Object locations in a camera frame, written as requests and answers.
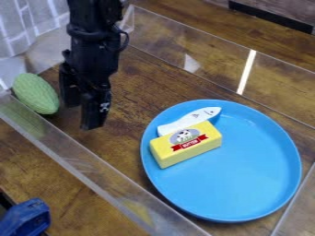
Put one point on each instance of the white grid patterned cloth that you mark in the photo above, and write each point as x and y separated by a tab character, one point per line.
24	20

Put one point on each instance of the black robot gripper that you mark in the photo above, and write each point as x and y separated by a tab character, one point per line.
91	62

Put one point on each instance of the blue round plastic tray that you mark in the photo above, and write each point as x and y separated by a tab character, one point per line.
241	181

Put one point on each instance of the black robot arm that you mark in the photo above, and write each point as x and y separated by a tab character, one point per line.
96	15

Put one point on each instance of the clear acrylic barrier wall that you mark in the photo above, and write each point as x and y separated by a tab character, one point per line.
192	51

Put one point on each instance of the white toy fish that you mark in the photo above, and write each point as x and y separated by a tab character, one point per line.
204	114

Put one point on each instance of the yellow toy butter block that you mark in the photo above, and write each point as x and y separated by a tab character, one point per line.
184	144

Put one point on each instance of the green textured toy vegetable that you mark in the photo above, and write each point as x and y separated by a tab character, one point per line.
36	93

